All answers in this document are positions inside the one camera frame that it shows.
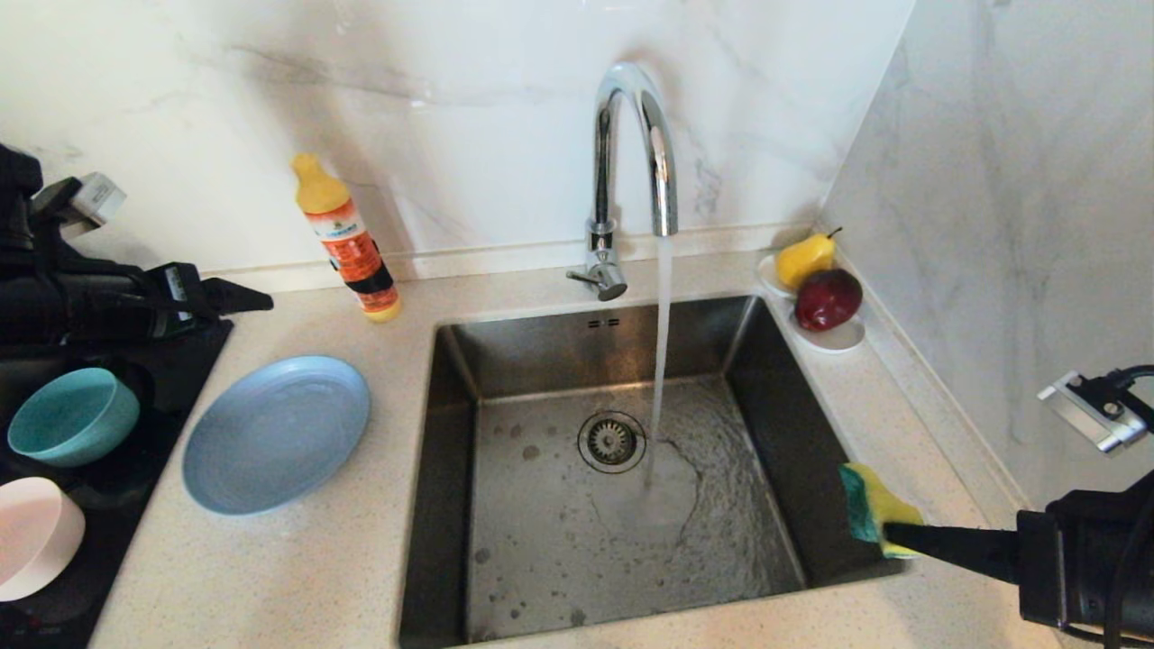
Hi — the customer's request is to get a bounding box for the blue-grey plate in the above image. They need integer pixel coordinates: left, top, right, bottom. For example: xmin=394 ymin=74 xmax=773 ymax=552
xmin=182 ymin=355 xmax=372 ymax=516

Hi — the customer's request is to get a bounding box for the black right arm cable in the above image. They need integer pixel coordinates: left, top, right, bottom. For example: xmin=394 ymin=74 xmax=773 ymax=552
xmin=1064 ymin=365 xmax=1154 ymax=646

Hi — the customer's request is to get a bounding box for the dark red apple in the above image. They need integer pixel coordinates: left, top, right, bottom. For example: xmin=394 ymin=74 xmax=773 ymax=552
xmin=792 ymin=269 xmax=864 ymax=333

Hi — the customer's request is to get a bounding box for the pink bowl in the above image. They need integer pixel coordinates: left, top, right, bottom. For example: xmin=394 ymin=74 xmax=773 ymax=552
xmin=0 ymin=476 xmax=87 ymax=603

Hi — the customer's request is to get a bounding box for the black induction cooktop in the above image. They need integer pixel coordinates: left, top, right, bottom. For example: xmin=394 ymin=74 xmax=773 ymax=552
xmin=0 ymin=315 xmax=234 ymax=649

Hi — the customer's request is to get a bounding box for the yellow green sponge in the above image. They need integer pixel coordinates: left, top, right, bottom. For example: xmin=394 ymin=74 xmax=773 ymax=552
xmin=838 ymin=462 xmax=926 ymax=561

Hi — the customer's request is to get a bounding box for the round metal drain strainer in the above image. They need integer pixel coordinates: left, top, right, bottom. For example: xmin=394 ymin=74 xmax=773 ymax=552
xmin=577 ymin=411 xmax=647 ymax=475

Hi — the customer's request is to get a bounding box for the teal bowl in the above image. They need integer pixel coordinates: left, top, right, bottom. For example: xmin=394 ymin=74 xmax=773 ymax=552
xmin=7 ymin=367 xmax=142 ymax=468

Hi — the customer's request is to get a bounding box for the stainless steel sink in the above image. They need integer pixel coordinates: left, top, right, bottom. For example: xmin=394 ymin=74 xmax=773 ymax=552
xmin=398 ymin=294 xmax=907 ymax=648

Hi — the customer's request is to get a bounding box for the yellow orange detergent bottle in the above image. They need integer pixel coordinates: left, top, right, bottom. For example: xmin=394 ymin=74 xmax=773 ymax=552
xmin=289 ymin=153 xmax=404 ymax=324

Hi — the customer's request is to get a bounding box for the small white dish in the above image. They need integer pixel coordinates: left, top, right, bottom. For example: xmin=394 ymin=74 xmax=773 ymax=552
xmin=755 ymin=254 xmax=799 ymax=298
xmin=787 ymin=315 xmax=866 ymax=353

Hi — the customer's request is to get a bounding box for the chrome gooseneck faucet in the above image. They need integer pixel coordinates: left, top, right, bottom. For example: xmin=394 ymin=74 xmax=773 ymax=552
xmin=566 ymin=61 xmax=679 ymax=302

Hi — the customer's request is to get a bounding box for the yellow pear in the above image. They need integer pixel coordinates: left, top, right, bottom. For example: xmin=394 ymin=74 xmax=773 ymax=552
xmin=774 ymin=227 xmax=841 ymax=291

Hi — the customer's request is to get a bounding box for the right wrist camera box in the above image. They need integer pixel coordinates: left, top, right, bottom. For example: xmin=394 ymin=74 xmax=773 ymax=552
xmin=1037 ymin=370 xmax=1151 ymax=455

